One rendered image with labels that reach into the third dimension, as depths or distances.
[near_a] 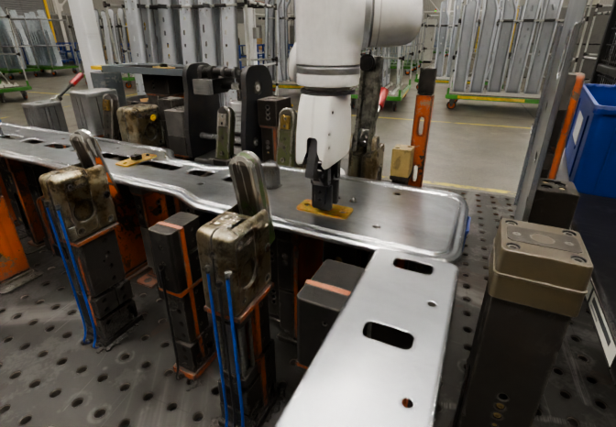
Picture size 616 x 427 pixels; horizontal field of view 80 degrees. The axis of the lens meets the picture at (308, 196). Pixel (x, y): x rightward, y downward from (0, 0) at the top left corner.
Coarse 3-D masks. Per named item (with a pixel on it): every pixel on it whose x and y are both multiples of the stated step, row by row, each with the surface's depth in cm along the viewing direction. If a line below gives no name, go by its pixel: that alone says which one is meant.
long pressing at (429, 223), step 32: (32, 128) 106; (32, 160) 81; (64, 160) 79; (160, 160) 79; (160, 192) 66; (192, 192) 63; (224, 192) 63; (288, 192) 63; (352, 192) 63; (384, 192) 63; (416, 192) 63; (448, 192) 62; (288, 224) 53; (320, 224) 52; (352, 224) 52; (384, 224) 52; (416, 224) 52; (448, 224) 52; (448, 256) 45
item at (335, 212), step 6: (300, 204) 58; (336, 204) 58; (300, 210) 57; (306, 210) 56; (312, 210) 56; (318, 210) 56; (324, 210) 56; (330, 210) 56; (336, 210) 56; (342, 210) 56; (348, 210) 56; (330, 216) 55; (336, 216) 54; (342, 216) 54
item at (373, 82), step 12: (360, 60) 63; (372, 60) 62; (360, 72) 66; (372, 72) 66; (360, 84) 67; (372, 84) 67; (360, 96) 67; (372, 96) 67; (360, 108) 68; (372, 108) 67; (360, 120) 69; (372, 120) 67; (360, 132) 71; (372, 132) 68
